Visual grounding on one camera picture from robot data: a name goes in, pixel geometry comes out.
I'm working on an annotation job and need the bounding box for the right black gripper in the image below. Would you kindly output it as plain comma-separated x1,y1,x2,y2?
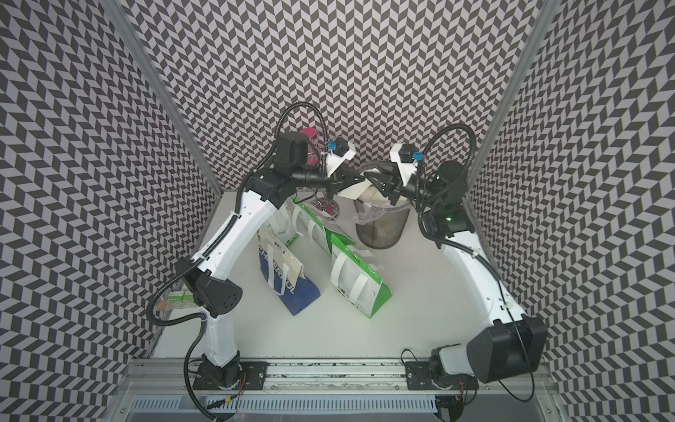
364,159,441,209

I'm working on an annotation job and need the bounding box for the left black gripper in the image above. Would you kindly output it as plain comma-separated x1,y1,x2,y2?
292,164,366,200

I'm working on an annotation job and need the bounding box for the blue white paper bag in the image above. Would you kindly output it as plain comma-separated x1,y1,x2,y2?
258,228,321,316

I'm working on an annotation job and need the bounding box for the green white bag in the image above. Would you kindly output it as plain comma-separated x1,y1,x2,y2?
291,202,345,254
328,232,392,318
262,202,299,247

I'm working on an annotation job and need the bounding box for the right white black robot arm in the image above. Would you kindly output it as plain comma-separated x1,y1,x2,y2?
365,161,548,389

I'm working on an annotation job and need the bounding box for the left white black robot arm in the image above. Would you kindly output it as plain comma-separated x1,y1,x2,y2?
177,132,362,390

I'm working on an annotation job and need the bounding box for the clear plastic bin liner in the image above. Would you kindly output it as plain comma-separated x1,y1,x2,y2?
349,160,418,225

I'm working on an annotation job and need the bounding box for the black mesh trash bin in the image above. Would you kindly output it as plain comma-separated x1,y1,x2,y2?
355,182,410,250

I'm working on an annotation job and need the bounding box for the small green white packet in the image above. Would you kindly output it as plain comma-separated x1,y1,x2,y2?
156,290,198,312

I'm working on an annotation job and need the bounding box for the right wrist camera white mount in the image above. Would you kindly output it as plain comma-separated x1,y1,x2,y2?
390,143,424,186

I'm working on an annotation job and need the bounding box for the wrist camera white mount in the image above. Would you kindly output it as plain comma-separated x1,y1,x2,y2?
325,137,356,178
390,143,424,186

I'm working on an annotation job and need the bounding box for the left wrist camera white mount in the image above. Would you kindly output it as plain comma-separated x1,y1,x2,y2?
325,137,356,178

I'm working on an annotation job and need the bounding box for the pink top wire stand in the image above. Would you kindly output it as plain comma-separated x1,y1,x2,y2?
301,128,340,220

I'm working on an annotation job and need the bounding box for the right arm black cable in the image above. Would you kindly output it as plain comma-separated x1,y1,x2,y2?
399,122,537,404

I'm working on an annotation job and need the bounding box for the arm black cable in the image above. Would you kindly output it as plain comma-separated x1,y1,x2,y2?
399,122,537,404
145,101,329,422

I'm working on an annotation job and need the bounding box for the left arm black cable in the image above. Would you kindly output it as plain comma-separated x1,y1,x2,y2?
145,101,329,422

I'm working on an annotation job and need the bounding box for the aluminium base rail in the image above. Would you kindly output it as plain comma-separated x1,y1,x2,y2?
103,358,569,421

